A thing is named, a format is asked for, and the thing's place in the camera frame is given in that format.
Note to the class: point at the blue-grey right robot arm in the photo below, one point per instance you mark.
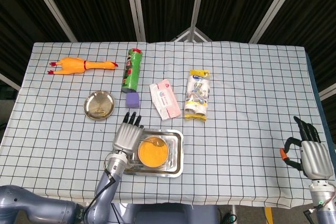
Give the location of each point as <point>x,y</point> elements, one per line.
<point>323,195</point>

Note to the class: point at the orange round bowl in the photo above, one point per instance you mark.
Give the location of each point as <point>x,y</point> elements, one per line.
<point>155,167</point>

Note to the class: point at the yellow pack of rolls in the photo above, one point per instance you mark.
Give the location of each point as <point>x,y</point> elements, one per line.
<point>197,95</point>

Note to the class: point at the purple foam cube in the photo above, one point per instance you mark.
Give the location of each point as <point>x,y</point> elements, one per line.
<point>132,100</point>

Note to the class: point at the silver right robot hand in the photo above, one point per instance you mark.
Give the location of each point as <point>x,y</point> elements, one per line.
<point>315,158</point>

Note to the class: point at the white partition base bracket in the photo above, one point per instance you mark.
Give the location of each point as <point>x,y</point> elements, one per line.
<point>183,35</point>

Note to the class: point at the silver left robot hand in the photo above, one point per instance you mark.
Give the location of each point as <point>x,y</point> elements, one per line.
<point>127,138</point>

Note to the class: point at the round steel plate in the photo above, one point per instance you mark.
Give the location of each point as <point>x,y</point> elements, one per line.
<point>99,105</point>

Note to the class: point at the green chip can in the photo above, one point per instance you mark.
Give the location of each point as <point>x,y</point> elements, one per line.
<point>132,69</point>

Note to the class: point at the yellow table leg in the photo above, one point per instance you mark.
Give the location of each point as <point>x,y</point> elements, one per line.
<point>269,216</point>

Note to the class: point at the yellow rubber chicken toy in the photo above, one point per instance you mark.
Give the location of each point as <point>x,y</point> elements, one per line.
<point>73,65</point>

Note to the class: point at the rectangular steel tray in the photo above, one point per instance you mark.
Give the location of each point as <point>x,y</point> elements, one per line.
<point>176,155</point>

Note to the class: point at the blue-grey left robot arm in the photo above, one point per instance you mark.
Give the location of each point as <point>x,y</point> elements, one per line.
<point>105,190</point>

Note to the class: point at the blue-grey robot torso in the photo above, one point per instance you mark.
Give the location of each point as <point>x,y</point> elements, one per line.
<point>162,214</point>

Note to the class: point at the clear plastic spoon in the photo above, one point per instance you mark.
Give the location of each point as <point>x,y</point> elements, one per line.
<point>158,143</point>

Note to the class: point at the checkered white tablecloth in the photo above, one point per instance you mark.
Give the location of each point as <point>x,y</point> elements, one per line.
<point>236,142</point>

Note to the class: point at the pink wet wipes pack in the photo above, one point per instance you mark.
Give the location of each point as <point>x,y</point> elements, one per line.
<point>165,100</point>

